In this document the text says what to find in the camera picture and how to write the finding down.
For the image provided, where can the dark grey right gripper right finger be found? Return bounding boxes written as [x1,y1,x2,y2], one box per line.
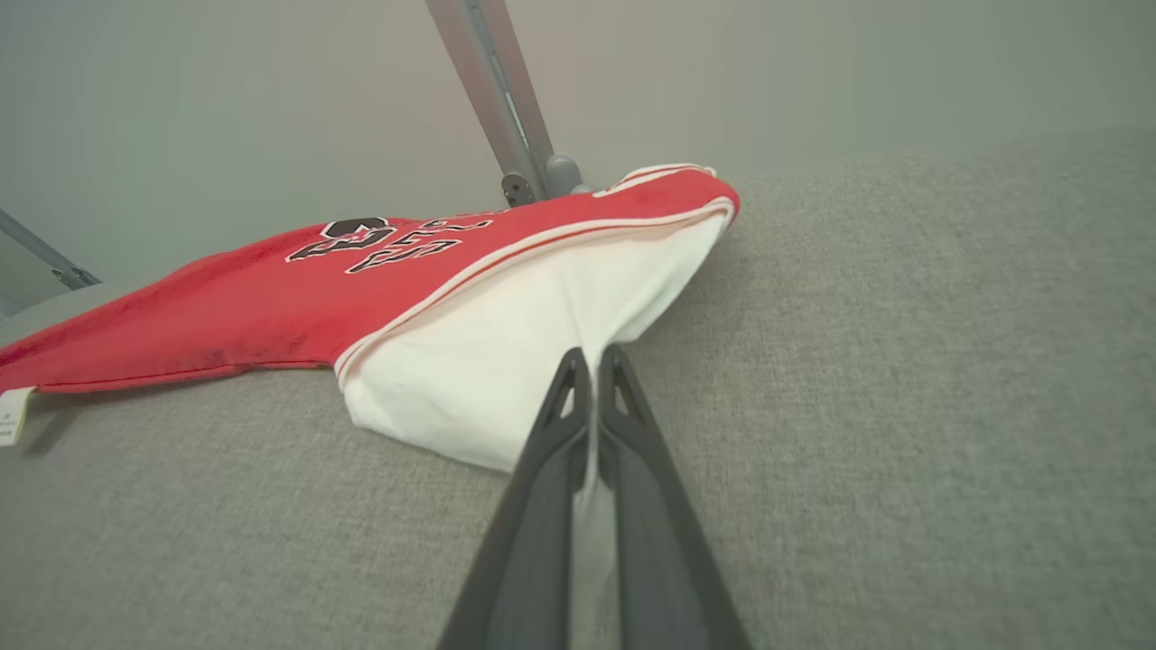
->
[598,343,750,650]

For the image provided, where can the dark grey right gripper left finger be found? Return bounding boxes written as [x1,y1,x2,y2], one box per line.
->
[438,348,597,650]

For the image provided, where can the grey metal partition post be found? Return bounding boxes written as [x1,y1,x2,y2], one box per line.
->
[424,0,592,209]
[0,208,102,292]

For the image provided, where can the red and white jersey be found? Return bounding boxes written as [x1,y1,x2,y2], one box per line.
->
[0,162,741,650]

